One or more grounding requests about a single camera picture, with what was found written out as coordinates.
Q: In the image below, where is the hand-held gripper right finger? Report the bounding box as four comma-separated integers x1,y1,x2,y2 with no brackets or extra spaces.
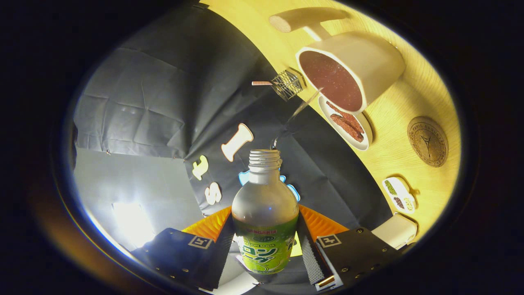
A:
296,204,410,292

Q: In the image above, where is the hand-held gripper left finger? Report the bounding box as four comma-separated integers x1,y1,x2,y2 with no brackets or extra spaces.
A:
131,206,235,292

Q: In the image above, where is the silver bottle with green label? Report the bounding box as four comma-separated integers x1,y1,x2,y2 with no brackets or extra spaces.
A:
231,149,300,275

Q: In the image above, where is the clear juice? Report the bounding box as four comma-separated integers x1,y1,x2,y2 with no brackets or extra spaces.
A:
270,87,325,150

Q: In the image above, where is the round cork coaster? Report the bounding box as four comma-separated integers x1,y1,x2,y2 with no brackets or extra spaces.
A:
407,116,449,168

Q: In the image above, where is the white cup with wooden handle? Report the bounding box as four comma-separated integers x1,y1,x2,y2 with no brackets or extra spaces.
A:
269,7,407,115

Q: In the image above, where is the white box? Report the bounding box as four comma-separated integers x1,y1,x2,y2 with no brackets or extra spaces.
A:
370,213,419,250

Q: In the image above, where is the white divided dish with beans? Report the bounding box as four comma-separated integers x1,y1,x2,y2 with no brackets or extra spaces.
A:
382,176,417,214

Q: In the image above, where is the white oval plate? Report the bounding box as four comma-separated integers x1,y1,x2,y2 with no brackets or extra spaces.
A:
318,95,373,151

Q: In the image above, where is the brown dried snack piece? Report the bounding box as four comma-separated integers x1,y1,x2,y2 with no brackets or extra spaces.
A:
325,101,365,134
330,113,364,143

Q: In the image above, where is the light wooden table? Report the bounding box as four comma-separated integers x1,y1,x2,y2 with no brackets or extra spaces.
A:
201,0,462,250

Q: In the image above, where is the black backdrop cloth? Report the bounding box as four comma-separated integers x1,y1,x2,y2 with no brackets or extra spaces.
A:
73,4,393,295

